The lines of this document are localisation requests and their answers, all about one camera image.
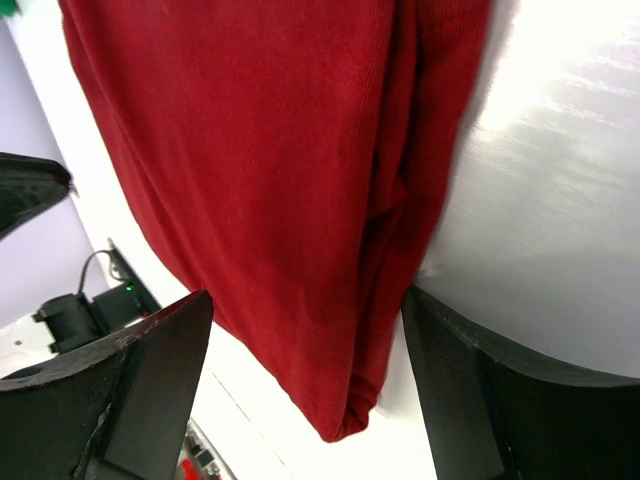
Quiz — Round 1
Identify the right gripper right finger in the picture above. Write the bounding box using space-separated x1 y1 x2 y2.
401 287 639 479

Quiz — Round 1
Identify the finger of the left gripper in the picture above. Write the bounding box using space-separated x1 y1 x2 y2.
1 152 73 239

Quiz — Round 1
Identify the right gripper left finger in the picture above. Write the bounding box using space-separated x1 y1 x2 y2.
1 291 213 479

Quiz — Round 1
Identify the red t shirt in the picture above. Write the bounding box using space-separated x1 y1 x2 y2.
60 1 491 442

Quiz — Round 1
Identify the green t shirt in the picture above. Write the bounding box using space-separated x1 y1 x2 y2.
0 0 22 18

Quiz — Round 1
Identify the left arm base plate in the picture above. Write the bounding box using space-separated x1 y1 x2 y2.
32 243 161 355

